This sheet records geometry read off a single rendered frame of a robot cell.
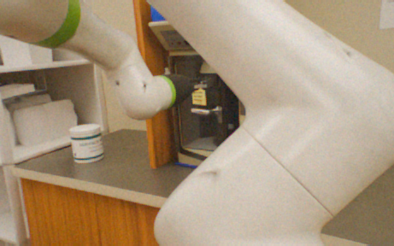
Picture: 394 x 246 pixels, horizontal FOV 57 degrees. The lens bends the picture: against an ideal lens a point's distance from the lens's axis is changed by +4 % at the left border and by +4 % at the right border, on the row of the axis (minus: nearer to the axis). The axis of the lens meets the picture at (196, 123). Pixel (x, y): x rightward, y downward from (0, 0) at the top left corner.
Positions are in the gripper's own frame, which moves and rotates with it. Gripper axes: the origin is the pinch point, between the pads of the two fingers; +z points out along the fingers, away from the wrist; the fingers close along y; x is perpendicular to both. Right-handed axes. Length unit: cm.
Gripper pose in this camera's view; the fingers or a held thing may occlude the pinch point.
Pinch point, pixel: (208, 79)
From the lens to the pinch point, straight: 116.4
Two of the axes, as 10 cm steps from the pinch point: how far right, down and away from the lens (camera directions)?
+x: 0.7, 9.7, 2.3
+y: -8.5, -0.6, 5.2
